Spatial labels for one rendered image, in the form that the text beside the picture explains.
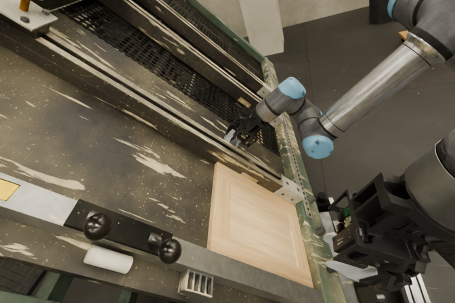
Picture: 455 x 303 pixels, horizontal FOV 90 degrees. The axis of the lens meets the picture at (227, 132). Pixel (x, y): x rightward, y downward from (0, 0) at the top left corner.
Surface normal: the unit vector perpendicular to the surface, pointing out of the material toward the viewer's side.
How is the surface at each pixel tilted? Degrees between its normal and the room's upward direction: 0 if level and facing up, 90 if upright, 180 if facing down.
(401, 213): 90
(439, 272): 0
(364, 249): 90
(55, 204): 56
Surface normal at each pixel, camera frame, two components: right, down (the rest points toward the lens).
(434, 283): -0.30, -0.74
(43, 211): 0.62, -0.59
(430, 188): -0.96, 0.02
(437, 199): -0.89, 0.18
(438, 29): -0.66, 0.01
